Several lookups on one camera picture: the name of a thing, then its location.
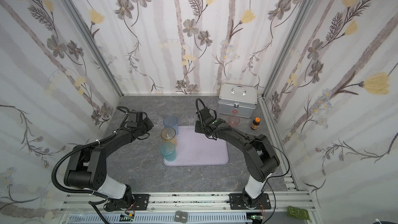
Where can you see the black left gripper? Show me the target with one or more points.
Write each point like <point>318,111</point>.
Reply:
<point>146,124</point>

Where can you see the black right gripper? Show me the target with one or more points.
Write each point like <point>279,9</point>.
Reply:
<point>201,126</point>

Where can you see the lilac plastic tray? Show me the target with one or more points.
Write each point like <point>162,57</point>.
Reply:
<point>195,149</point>

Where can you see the blue frosted plastic tumbler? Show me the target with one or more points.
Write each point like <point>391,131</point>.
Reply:
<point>171,122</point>

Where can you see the yellow plastic tumbler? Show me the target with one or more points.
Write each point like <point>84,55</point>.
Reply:
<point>169,135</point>

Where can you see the teal dotted plastic tumbler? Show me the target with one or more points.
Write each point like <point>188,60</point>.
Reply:
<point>168,151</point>

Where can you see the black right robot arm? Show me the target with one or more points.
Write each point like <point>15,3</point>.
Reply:
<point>260,155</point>

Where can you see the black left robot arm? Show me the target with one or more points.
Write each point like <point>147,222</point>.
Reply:
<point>84,169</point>

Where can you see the clear faceted glass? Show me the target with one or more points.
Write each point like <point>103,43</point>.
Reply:
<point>157,121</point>
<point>191,120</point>

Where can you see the clear tall tumbler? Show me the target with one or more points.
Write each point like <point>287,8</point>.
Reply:
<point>212,103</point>

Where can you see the pink plastic cup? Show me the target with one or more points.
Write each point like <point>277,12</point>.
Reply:
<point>234,121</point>

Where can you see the silver metal first-aid case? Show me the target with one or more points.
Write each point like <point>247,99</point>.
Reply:
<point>237,100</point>

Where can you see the brown bottle orange cap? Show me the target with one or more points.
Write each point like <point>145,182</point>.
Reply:
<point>255,124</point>

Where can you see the white slotted cable duct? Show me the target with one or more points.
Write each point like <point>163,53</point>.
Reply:
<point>160,218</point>

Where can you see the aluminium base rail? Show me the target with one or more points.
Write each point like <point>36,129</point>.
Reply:
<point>163,202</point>

